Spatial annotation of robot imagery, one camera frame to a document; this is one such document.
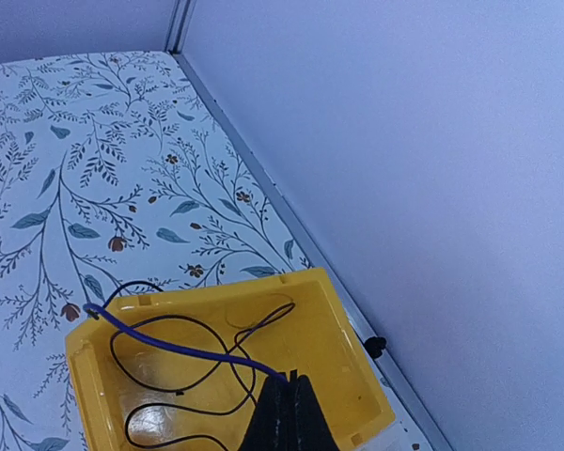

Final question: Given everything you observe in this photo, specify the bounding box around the single black cable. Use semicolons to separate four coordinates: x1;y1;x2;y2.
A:
82;280;297;451

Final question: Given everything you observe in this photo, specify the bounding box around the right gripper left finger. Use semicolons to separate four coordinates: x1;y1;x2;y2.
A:
239;377;294;451

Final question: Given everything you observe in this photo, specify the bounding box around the left aluminium frame post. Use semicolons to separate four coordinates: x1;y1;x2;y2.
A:
164;0;196;54

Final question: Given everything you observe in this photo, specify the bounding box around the white translucent plastic bin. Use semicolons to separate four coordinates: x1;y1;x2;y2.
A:
357;420;432;451

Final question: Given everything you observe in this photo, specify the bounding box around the large yellow plastic bin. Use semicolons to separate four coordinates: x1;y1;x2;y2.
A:
66;268;396;450

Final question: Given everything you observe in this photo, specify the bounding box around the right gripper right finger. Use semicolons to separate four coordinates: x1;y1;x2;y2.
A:
290;375;339;451

